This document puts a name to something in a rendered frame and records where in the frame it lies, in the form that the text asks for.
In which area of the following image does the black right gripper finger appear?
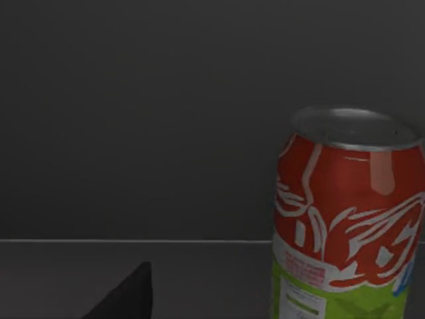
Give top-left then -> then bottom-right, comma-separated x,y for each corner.
81,261 -> 154,319

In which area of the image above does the red and green can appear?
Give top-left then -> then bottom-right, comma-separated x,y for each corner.
272,105 -> 425,319

